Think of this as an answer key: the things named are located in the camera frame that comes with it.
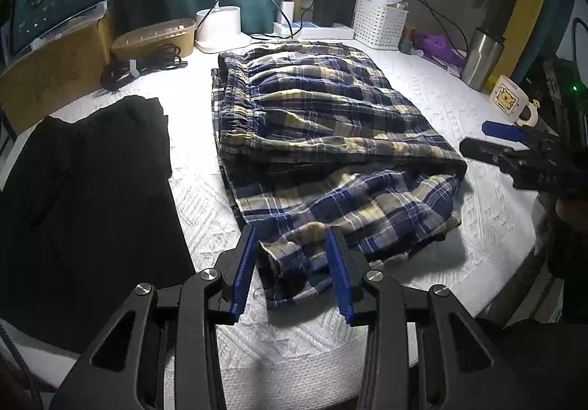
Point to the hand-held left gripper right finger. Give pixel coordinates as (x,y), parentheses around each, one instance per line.
(340,272)

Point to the person's right hand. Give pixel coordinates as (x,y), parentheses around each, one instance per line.
(567,210)

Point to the stainless steel tumbler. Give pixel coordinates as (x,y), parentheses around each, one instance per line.
(480,58)

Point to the white cartoon mug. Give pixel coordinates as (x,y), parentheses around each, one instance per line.
(505,100)

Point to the plaid pants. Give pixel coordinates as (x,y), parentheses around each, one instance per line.
(330,130)

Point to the white perforated basket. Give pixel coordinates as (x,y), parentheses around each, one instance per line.
(380,26)

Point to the black power adapter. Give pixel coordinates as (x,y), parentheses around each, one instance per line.
(325,11)

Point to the white charger plug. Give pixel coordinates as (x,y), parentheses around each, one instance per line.
(288,11)

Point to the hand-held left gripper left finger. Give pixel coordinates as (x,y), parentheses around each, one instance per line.
(243,272)

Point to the purple cloth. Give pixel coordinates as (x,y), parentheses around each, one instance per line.
(434,45)

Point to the black cloth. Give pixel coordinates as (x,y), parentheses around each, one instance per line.
(92,208)

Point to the brown lidded food container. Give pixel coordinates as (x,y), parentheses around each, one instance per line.
(151,38)

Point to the brown cardboard box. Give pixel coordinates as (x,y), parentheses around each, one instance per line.
(55,74)

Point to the white power strip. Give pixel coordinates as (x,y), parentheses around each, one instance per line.
(317,30)

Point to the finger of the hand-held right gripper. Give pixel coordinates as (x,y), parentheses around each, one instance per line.
(487,155)
(503,131)

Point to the yellow curtain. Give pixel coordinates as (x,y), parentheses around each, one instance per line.
(528,1)

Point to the black electronic device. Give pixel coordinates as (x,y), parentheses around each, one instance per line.
(567,84)

